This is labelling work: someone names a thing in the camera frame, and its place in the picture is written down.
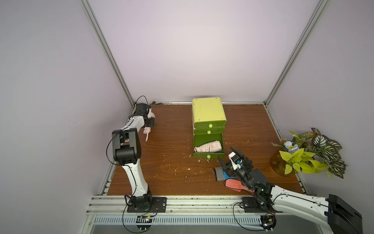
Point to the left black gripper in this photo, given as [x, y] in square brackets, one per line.
[151, 122]

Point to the pink umbrella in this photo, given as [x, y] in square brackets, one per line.
[147, 130]
[211, 147]

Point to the yellow-green drawer cabinet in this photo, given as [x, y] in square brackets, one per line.
[209, 122]

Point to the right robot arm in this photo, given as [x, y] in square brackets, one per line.
[332, 213]

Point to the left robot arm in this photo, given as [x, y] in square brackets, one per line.
[127, 153]

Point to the black and blue work glove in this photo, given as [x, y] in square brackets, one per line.
[221, 176]

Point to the pink plastic scoop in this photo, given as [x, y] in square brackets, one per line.
[237, 186]

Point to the right electronics board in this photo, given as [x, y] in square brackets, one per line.
[268, 221]

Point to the electronics board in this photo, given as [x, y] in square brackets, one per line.
[268, 221]
[144, 223]

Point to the artificial potted plant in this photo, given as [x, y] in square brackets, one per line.
[308, 153]

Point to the left electronics board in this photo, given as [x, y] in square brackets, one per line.
[144, 223]

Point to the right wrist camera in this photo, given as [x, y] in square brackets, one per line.
[236, 160]

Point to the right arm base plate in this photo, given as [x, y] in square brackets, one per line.
[253, 205]

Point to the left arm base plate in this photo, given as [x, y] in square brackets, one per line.
[147, 205]

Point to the aluminium front rail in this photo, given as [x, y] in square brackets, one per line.
[189, 215]

